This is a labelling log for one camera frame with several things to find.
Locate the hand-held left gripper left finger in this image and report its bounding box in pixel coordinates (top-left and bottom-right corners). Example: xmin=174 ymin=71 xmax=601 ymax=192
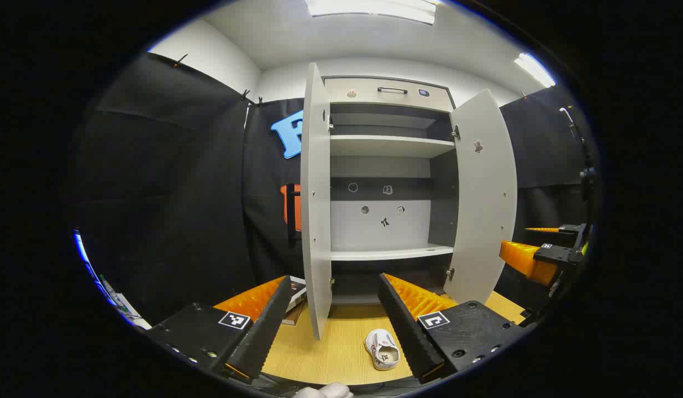
xmin=145 ymin=275 xmax=293 ymax=385

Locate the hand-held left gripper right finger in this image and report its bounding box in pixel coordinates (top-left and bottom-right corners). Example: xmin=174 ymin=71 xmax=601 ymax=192
xmin=377 ymin=272 xmax=533 ymax=385

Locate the white canvas shoe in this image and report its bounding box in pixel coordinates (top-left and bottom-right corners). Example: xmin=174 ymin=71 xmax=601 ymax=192
xmin=365 ymin=329 xmax=401 ymax=371

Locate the grey shoe cabinet door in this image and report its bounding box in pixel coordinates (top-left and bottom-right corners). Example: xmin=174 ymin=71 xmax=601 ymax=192
xmin=300 ymin=62 xmax=334 ymax=341
xmin=444 ymin=88 xmax=519 ymax=305

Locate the grey shoe cabinet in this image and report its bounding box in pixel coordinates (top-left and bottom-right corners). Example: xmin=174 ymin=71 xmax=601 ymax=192
xmin=319 ymin=76 xmax=458 ymax=307

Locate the grey cabinet drawer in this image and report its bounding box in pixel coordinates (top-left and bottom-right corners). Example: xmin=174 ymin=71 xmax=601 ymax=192
xmin=324 ymin=77 xmax=454 ymax=113

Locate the stack of books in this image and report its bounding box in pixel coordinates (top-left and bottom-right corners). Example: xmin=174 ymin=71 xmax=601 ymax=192
xmin=281 ymin=276 xmax=309 ymax=326

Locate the ceiling light panel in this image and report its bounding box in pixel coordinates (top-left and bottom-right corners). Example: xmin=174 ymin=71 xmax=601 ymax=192
xmin=513 ymin=53 xmax=556 ymax=88
xmin=306 ymin=0 xmax=436 ymax=25

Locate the white printed sheet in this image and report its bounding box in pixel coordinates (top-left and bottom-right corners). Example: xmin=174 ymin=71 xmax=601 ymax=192
xmin=73 ymin=229 xmax=153 ymax=331

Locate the black backdrop cloth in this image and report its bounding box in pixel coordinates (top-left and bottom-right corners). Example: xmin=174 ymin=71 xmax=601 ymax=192
xmin=71 ymin=53 xmax=596 ymax=327

